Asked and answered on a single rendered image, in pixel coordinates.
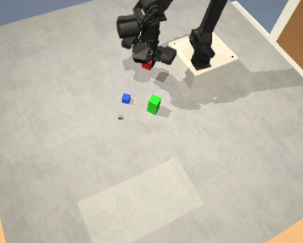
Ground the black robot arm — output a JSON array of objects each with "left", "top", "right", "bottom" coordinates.
[{"left": 116, "top": 0, "right": 227, "bottom": 71}]

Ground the blue block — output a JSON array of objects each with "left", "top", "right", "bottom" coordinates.
[{"left": 121, "top": 93, "right": 131, "bottom": 104}]

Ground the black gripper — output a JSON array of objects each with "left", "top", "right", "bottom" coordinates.
[{"left": 121, "top": 31, "right": 177, "bottom": 67}]

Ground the green block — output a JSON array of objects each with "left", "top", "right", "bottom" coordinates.
[
  {"left": 148, "top": 95, "right": 161, "bottom": 110},
  {"left": 147, "top": 106, "right": 160, "bottom": 115}
]

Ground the red block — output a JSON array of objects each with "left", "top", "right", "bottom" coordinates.
[{"left": 142, "top": 60, "right": 152, "bottom": 70}]

